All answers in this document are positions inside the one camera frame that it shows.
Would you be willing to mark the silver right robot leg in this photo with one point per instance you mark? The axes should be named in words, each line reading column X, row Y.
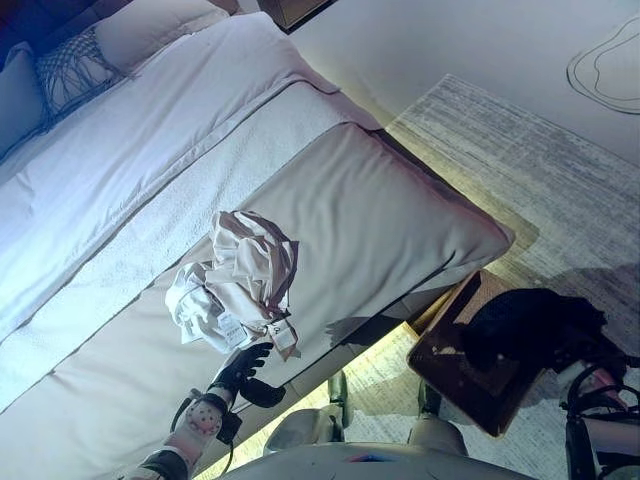
column 435, row 430

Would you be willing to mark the brown wicker laundry basket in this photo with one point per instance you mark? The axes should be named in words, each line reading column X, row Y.
column 465, row 385

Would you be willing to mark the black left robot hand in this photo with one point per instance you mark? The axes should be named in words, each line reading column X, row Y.
column 245, row 380

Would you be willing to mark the small white floor mat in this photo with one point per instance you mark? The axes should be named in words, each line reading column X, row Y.
column 610, row 65

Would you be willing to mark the white pillow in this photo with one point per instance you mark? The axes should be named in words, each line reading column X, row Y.
column 150, row 30

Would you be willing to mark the white textured blanket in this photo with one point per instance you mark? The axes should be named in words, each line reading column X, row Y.
column 175, row 200

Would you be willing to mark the silver left robot leg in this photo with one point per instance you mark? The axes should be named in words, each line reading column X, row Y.
column 310, row 420

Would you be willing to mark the grey patterned fringed cushion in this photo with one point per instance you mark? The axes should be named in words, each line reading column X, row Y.
column 75, row 70

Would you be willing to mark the grey robot torso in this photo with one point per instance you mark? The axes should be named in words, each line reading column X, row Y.
column 350, row 462

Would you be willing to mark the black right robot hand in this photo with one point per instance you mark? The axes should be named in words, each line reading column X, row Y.
column 585, row 361

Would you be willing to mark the white duvet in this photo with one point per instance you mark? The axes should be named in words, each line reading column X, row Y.
column 125, row 150

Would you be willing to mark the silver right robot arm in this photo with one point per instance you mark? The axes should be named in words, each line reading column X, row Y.
column 600, row 425

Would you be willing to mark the plain bluish pillow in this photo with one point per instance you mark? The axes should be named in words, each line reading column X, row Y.
column 17, row 100

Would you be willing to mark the beige bed cover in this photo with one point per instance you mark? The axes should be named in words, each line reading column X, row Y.
column 375, row 225

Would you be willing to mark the grey striped area rug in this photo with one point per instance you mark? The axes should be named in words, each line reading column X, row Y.
column 525, row 175

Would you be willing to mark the silver robot leg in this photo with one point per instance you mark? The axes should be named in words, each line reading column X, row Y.
column 435, row 430
column 310, row 420

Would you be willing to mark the black garment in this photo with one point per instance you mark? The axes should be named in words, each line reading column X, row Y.
column 530, row 325

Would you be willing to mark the brown tufted headboard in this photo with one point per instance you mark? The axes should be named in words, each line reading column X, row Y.
column 30, row 20

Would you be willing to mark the beige garment with tag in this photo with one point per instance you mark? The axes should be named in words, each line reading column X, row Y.
column 255, row 260

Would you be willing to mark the white garment with label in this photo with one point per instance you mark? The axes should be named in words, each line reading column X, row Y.
column 195, row 305

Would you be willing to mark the brown two-drawer nightstand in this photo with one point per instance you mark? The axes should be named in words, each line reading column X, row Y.
column 295, row 12

